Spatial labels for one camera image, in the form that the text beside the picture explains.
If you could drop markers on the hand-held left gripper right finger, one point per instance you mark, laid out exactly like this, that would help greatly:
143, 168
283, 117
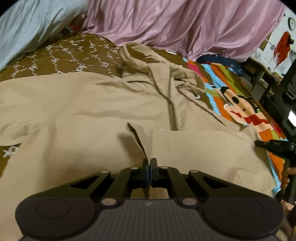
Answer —
154, 172

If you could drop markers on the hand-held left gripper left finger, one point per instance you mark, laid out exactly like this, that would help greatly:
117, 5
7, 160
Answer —
146, 172

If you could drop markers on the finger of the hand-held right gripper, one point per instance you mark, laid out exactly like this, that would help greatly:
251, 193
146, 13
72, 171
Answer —
261, 144

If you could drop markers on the beige hoodie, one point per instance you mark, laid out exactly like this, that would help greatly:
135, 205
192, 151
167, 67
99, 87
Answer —
97, 111

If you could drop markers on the person's right hand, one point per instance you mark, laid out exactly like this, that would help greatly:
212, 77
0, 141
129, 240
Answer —
286, 178

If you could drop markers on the black equipment stand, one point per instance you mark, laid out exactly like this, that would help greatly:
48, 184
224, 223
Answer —
281, 102

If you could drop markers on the grey shoe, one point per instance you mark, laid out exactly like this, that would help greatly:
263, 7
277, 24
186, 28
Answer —
247, 83

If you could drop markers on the dark blue cloth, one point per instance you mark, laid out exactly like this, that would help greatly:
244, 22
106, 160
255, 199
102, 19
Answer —
222, 60

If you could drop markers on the red hanging cloth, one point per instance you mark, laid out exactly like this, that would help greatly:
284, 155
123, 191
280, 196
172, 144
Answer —
282, 47

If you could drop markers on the brown cartoon printed bed sheet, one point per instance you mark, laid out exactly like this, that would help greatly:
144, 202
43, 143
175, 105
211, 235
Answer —
76, 54

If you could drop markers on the pink satin cloth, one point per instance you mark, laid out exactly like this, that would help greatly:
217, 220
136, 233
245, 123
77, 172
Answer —
185, 25

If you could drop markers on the light blue quilt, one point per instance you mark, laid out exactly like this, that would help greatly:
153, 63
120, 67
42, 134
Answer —
27, 25

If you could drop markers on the black metal frame table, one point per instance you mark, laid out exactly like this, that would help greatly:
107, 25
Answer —
259, 74

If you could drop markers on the round wall clock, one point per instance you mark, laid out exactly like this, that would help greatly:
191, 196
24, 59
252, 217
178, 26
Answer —
292, 23

